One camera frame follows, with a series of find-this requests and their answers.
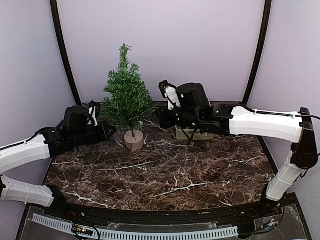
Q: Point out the black front rail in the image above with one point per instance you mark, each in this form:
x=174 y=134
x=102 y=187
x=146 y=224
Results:
x=241 y=214

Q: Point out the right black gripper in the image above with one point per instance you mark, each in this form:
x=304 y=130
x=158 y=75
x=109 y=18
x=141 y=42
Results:
x=165 y=123

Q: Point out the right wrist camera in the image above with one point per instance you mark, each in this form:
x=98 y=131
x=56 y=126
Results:
x=169 y=92

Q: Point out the left black frame post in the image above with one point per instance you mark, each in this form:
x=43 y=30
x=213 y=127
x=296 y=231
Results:
x=63 y=51

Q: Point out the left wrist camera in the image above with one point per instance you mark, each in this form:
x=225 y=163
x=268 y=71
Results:
x=94 y=112

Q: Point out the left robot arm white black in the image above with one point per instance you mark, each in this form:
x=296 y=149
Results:
x=41 y=146

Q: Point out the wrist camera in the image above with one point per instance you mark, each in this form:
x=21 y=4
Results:
x=94 y=112
x=169 y=92

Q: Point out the right black frame post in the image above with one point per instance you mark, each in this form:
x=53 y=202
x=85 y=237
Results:
x=259 y=51

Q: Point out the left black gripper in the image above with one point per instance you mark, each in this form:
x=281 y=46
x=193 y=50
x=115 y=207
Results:
x=104 y=135

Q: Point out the black frame post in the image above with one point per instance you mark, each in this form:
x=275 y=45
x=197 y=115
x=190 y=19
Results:
x=259 y=51
x=63 y=51

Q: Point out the white slotted cable duct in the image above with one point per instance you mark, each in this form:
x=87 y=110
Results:
x=86 y=232

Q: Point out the small green christmas tree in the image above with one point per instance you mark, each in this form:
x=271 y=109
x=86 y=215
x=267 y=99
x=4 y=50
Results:
x=129 y=100

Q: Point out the round wooden tree base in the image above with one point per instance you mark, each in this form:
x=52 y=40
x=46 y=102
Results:
x=134 y=140

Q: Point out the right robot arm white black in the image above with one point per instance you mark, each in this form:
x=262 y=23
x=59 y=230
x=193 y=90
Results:
x=295 y=127

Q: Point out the green plastic basket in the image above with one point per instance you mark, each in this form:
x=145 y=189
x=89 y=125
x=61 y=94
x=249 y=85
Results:
x=197 y=136

